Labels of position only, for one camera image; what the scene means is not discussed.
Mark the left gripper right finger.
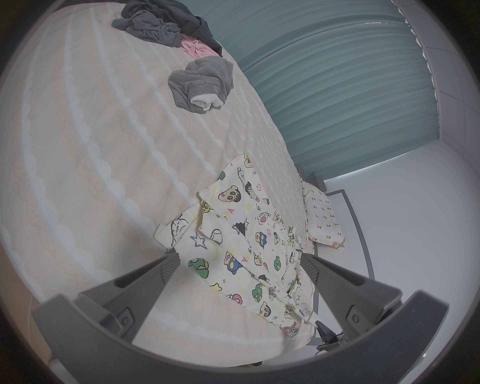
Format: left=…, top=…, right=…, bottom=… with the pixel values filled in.
left=300, top=253, right=404, bottom=344

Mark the bed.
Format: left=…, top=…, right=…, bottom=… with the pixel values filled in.
left=0, top=0, right=376, bottom=370

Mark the white printed pillow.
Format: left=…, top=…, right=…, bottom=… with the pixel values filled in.
left=301, top=181, right=346, bottom=250

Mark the black garment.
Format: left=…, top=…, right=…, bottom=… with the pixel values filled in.
left=122, top=0, right=224, bottom=57

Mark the blue-green curtain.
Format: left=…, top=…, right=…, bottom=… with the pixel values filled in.
left=259, top=20, right=443, bottom=184
left=180, top=0, right=409, bottom=98

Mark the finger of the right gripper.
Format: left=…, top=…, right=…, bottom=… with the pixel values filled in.
left=316, top=321, right=340, bottom=344

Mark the dark grey garment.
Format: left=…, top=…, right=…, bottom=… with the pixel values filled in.
left=111, top=10, right=182, bottom=48

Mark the grey and white sweater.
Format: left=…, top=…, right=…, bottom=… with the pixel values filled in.
left=167, top=57, right=235, bottom=114

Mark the white printed pyjama top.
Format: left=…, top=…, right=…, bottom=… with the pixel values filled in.
left=154, top=153, right=321, bottom=339

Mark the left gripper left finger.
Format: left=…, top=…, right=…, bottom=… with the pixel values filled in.
left=77, top=252, right=181, bottom=344

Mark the pink garment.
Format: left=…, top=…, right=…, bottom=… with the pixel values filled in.
left=180, top=33, right=223, bottom=60

